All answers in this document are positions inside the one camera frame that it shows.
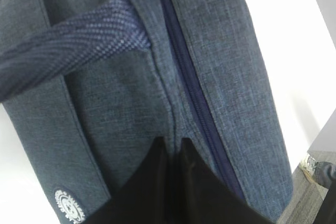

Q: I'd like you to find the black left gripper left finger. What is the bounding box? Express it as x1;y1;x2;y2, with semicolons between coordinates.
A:
85;138;168;224

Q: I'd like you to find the dark navy fabric lunch bag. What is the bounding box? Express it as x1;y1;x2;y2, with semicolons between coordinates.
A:
1;0;292;223

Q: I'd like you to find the person's shoe on floor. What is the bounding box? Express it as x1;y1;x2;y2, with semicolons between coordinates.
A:
299;153;336;189

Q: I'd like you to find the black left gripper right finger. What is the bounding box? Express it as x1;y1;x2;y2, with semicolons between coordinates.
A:
177;138;271;223

